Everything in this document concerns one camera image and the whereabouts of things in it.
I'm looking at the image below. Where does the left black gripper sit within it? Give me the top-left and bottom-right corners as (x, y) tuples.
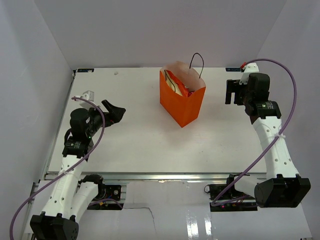
(85, 100), (126, 138)

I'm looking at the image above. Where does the large orange snack pouch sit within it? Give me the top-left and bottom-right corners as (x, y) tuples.
(164, 70), (194, 98)

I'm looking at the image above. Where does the orange paper bag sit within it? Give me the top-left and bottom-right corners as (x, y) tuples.
(159, 52), (206, 128)

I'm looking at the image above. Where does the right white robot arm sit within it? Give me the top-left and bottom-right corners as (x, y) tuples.
(225, 72), (311, 208)

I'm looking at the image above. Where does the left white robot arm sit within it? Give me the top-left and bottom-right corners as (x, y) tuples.
(30, 100), (126, 240)

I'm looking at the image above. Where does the right blue corner label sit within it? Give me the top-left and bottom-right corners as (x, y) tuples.
(225, 67), (242, 72)

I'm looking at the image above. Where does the blue corner label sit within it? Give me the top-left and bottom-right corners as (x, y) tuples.
(225, 67), (242, 72)
(77, 68), (95, 73)

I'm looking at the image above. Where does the left blue corner label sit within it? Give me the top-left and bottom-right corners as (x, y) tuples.
(77, 68), (95, 73)

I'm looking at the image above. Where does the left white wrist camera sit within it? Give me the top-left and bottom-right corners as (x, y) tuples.
(74, 90), (96, 111)

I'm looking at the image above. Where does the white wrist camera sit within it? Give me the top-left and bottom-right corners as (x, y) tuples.
(74, 90), (96, 111)
(239, 62), (259, 85)

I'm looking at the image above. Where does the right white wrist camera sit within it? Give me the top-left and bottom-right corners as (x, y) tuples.
(239, 62), (259, 85)

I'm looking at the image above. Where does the aluminium table rail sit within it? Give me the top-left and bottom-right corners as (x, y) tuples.
(79, 172), (230, 183)

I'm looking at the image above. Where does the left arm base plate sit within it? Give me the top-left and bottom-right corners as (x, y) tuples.
(91, 184), (122, 204)

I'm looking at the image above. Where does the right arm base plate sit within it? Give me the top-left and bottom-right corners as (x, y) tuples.
(204, 182), (258, 208)

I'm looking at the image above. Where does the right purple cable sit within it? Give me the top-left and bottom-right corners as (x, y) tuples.
(210, 58), (298, 207)

